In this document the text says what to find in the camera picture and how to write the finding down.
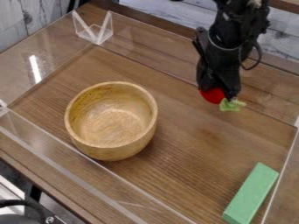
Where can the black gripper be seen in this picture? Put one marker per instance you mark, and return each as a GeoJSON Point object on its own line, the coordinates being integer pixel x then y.
{"type": "Point", "coordinates": [221, 62]}

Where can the red felt strawberry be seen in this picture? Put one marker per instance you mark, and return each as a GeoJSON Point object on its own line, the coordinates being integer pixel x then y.
{"type": "Point", "coordinates": [215, 96]}

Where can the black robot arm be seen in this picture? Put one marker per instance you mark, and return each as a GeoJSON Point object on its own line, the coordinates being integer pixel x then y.
{"type": "Point", "coordinates": [229, 46]}

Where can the light wooden bowl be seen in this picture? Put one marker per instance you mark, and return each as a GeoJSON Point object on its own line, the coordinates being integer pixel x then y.
{"type": "Point", "coordinates": [111, 120]}

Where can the green foam block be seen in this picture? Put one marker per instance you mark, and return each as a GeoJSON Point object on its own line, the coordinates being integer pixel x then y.
{"type": "Point", "coordinates": [251, 195]}

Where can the black table leg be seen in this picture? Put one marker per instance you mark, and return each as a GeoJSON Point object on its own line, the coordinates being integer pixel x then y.
{"type": "Point", "coordinates": [35, 193]}

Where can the clear acrylic corner bracket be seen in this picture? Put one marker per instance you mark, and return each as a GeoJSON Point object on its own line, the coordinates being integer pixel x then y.
{"type": "Point", "coordinates": [95, 33]}

